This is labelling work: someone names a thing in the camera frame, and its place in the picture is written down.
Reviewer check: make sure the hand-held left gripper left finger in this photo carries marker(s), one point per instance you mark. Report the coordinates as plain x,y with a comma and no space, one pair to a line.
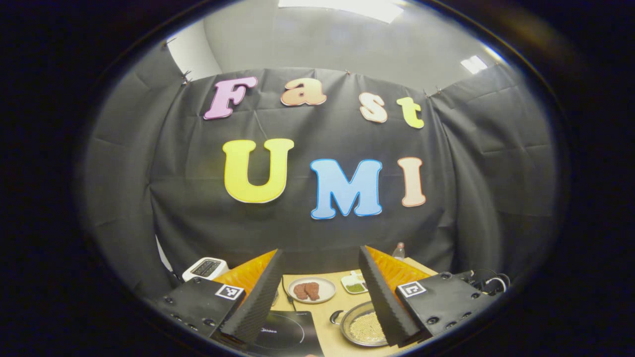
258,307

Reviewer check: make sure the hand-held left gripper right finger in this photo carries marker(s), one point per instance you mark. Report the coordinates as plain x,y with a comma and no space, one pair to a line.
384,302

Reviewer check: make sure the black induction cooktop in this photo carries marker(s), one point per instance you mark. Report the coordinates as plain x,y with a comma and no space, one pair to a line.
292,333

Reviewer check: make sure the large soybeans heap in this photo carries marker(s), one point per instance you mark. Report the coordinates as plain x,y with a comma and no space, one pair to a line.
369,328

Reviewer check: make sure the green mung beans heap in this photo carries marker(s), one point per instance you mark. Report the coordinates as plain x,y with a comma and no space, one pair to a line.
355,287

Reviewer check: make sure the white divided dish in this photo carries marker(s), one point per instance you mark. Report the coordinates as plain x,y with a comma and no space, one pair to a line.
347,278

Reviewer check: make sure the brown meat patty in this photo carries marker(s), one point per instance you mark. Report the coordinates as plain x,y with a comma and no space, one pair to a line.
312,291
299,291

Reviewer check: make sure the clear plastic water bottle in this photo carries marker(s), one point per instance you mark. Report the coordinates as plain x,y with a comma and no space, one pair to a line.
398,252

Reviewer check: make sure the white oval plate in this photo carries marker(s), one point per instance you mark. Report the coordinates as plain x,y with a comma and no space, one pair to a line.
325,287

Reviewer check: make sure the white toaster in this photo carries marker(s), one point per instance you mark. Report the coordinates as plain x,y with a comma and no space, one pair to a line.
206,268

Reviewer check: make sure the small ceiling light panel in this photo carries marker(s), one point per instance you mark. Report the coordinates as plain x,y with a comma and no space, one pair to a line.
474,64

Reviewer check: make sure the large ceiling light panel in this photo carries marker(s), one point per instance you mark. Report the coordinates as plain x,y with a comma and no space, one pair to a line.
347,9

